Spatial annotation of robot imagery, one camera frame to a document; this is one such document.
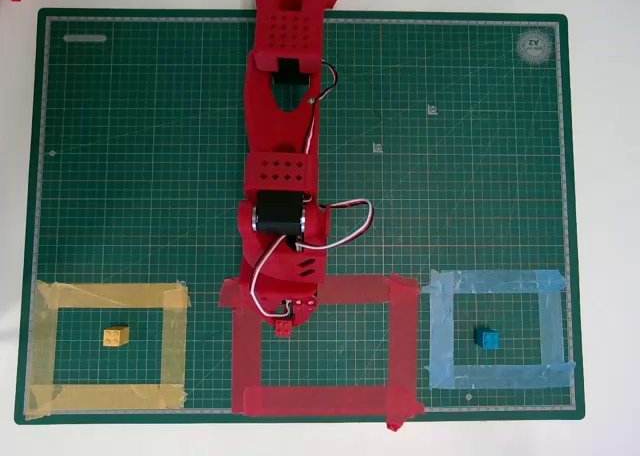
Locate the red tape square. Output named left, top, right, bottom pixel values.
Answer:
left=218, top=271, right=426, bottom=432

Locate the yellow cube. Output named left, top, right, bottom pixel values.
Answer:
left=103, top=326, right=130, bottom=348

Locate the yellow tape square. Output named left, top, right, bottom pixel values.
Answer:
left=23, top=279, right=192, bottom=421

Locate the blue cube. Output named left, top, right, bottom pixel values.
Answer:
left=474, top=327, right=501, bottom=351

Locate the blue tape square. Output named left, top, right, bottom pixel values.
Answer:
left=421, top=268, right=577, bottom=391

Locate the green cutting mat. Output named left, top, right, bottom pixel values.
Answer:
left=13, top=8, right=586, bottom=426

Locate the white servo cable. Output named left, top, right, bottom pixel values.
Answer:
left=248, top=198, right=375, bottom=321

